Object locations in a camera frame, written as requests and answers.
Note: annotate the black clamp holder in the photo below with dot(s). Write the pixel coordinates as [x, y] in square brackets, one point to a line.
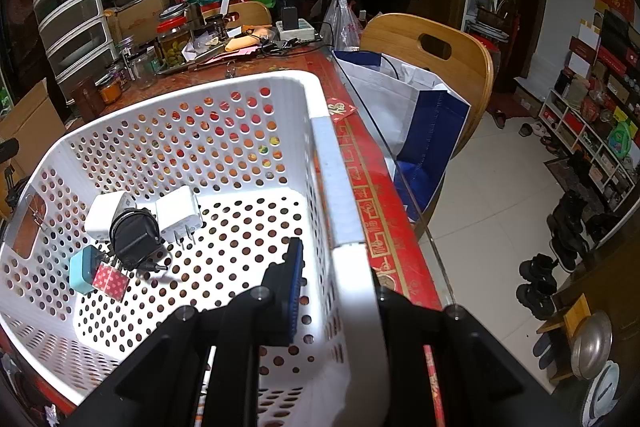
[7, 149]

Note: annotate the white charger with prongs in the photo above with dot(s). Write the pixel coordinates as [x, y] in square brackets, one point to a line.
[177, 212]

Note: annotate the black plug-in charger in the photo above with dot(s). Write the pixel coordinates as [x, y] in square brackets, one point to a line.
[289, 16]

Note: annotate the dark slippers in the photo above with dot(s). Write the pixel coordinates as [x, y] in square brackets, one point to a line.
[547, 354]

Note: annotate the pink polka dot charger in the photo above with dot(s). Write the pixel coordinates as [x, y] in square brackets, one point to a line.
[112, 283]

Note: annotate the clear glass jar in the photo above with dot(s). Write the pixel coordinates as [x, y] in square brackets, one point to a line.
[144, 69]

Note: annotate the white shoe rack shelf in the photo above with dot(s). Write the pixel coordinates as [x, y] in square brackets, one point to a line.
[600, 117]

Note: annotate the open cardboard box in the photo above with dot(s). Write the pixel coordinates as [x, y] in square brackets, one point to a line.
[30, 122]

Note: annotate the red envelope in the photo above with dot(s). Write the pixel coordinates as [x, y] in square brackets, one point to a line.
[342, 110]

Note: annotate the clear plastic bag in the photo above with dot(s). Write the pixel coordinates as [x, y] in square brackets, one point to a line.
[345, 24]

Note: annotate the brown cardboard box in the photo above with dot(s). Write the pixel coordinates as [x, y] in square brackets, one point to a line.
[145, 19]

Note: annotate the large white charger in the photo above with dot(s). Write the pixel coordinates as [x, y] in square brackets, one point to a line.
[102, 214]

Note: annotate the black boot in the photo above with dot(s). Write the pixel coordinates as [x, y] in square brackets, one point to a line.
[570, 227]
[602, 227]

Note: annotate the small jar orange contents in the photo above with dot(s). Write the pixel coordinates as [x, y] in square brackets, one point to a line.
[108, 91]

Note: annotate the metal pot lid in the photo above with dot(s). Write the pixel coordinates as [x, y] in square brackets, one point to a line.
[592, 344]

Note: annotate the blue and white shopping bag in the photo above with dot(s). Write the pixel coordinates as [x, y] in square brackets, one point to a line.
[425, 132]

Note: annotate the black shoe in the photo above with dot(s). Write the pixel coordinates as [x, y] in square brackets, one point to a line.
[539, 268]
[535, 301]

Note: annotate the small wooden stool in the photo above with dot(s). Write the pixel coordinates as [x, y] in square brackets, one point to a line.
[577, 314]

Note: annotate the white perforated plastic basket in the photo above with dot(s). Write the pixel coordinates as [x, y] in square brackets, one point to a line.
[200, 147]

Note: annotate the white power strip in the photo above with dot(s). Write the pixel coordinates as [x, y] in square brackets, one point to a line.
[296, 32]

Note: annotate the teal charger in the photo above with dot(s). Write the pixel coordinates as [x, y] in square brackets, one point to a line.
[82, 274]

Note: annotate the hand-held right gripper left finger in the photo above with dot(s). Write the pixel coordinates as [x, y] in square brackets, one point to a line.
[294, 292]

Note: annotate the glass jar with pickles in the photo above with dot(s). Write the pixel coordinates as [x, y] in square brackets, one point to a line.
[172, 44]

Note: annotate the brown jug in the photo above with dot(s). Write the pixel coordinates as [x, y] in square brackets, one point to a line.
[85, 99]

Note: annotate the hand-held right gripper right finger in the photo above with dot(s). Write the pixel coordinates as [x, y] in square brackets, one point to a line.
[400, 324]

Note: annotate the white plastic drawer tower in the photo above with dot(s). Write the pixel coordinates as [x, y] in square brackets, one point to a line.
[70, 17]

